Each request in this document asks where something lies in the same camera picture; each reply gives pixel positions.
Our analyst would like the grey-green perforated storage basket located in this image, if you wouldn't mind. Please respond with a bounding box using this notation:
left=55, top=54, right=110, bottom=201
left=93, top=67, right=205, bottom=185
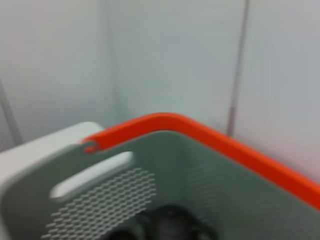
left=0, top=129, right=320, bottom=240

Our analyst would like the black ceramic teapot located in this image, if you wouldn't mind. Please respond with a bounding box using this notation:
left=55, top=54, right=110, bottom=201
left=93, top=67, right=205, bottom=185
left=109, top=204, right=219, bottom=240

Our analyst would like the orange basket carry handle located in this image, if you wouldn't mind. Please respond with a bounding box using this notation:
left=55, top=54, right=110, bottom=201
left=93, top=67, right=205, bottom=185
left=79, top=112, right=320, bottom=211

